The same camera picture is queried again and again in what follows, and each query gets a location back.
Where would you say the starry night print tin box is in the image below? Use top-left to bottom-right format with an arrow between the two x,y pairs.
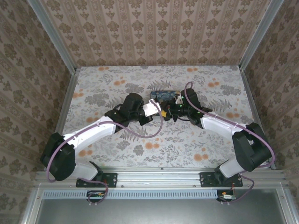
150,90 -> 182,104

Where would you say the small black controller board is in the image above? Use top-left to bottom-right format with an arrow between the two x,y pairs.
87,190 -> 106,203
217,183 -> 236,202

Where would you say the grey metal panel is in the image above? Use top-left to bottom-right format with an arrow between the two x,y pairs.
21,188 -> 299,224

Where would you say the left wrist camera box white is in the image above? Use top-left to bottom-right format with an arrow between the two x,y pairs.
142,98 -> 162,117

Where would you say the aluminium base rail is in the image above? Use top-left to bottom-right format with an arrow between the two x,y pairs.
35,167 -> 286,188

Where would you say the aluminium table side rail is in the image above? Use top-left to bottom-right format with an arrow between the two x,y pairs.
43,69 -> 80,171
238,66 -> 277,170

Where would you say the grey slotted cable duct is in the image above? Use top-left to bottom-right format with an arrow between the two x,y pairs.
43,189 -> 235,200

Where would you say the aluminium frame post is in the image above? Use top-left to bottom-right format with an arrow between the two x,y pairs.
239,0 -> 285,70
27,0 -> 77,72

